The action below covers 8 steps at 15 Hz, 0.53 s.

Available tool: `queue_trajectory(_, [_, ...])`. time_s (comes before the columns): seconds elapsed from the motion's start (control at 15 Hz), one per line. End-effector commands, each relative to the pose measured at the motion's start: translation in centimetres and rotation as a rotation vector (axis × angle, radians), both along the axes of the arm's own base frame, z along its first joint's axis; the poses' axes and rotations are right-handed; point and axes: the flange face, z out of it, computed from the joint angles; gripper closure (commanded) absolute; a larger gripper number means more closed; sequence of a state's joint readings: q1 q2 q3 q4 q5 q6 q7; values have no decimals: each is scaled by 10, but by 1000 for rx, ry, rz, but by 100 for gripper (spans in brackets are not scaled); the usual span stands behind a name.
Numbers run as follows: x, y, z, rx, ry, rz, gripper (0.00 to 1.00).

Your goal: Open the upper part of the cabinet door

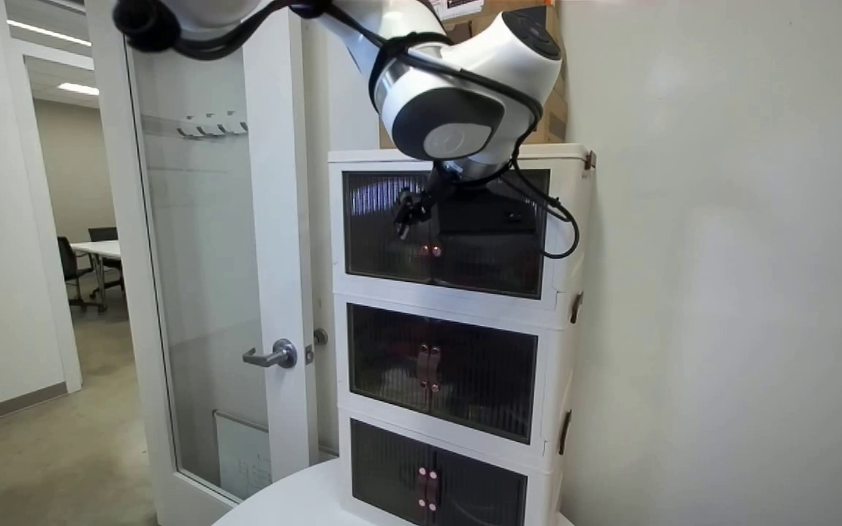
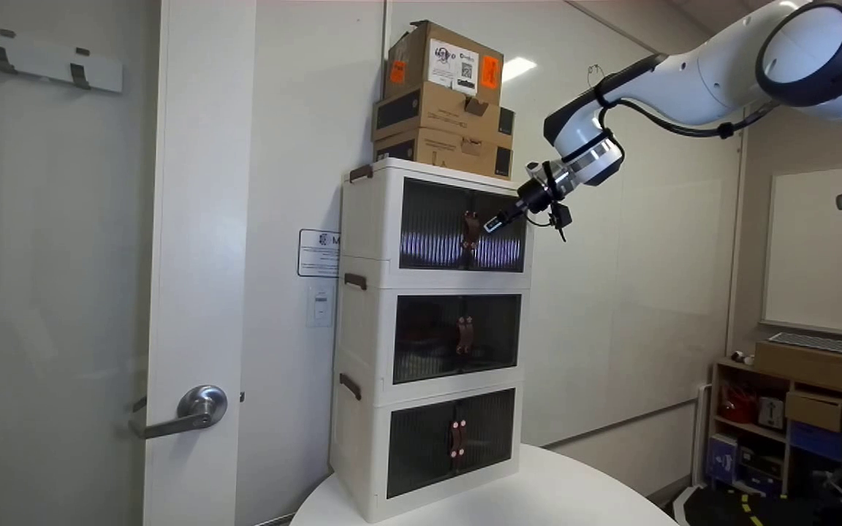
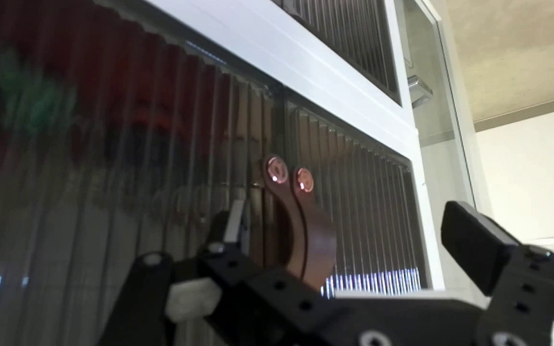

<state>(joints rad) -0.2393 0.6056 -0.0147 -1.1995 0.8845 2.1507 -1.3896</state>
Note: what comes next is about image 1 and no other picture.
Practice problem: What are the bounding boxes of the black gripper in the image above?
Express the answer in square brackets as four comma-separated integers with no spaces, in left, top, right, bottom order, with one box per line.
[391,177,450,243]

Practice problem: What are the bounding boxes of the white framed glass door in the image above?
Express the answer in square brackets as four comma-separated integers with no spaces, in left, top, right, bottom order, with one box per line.
[88,0,317,526]

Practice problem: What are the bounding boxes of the white three-tier cabinet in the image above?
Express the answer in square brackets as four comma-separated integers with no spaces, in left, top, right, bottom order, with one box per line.
[328,140,600,526]

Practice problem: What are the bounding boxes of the white coat hook rack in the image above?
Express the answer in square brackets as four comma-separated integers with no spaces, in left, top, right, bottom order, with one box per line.
[174,111,252,140]

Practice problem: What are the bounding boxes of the white desk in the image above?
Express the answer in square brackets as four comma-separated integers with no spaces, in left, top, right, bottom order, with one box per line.
[70,235,126,294]

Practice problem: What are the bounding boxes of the black office chair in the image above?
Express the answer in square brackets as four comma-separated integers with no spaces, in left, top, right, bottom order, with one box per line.
[54,234,107,316]

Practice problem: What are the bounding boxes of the ceiling light panel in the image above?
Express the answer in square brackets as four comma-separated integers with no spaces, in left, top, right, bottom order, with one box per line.
[54,77,101,99]

